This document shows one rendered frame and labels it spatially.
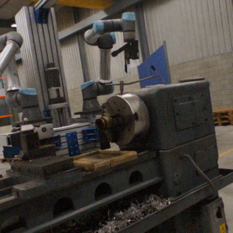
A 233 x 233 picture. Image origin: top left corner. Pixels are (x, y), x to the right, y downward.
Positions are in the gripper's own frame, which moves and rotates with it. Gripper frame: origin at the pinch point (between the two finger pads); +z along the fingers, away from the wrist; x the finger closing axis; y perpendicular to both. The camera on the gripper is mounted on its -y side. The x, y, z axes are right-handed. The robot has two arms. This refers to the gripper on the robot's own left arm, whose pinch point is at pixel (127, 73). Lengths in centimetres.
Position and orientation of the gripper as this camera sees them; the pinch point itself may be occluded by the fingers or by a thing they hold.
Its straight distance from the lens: 185.1
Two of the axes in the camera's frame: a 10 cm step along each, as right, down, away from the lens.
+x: -1.0, -1.8, 9.8
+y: 9.9, -0.6, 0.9
